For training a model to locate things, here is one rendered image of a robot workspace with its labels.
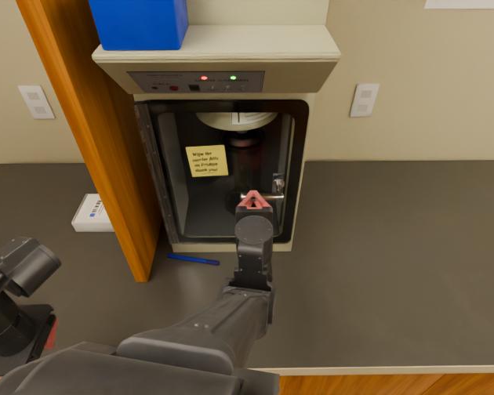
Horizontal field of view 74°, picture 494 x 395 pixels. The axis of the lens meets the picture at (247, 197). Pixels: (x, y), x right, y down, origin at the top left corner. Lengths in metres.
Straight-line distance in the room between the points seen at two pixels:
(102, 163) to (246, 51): 0.32
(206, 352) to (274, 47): 0.39
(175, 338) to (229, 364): 0.03
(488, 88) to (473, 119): 0.11
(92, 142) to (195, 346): 0.46
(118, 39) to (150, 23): 0.05
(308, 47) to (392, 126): 0.81
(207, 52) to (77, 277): 0.69
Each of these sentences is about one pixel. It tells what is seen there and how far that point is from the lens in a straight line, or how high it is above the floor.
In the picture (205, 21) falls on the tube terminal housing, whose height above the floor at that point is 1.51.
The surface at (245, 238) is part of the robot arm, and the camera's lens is 0.47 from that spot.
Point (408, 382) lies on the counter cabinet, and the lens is 1.04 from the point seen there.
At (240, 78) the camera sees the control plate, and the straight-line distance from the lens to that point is 0.51.
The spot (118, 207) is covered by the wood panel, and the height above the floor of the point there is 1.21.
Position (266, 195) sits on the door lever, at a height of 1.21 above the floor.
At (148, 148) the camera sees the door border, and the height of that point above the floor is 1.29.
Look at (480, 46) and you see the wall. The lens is 1.24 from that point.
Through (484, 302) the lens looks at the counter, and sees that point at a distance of 1.01.
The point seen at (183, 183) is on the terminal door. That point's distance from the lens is 0.72.
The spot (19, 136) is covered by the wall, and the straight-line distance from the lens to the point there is 1.40.
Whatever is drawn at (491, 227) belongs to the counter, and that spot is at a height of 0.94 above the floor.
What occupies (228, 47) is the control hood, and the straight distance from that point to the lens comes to 0.48.
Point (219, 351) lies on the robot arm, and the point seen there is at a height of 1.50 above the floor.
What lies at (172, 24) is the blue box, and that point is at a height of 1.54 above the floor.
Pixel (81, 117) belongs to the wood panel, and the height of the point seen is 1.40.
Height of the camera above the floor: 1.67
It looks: 44 degrees down
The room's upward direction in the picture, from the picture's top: straight up
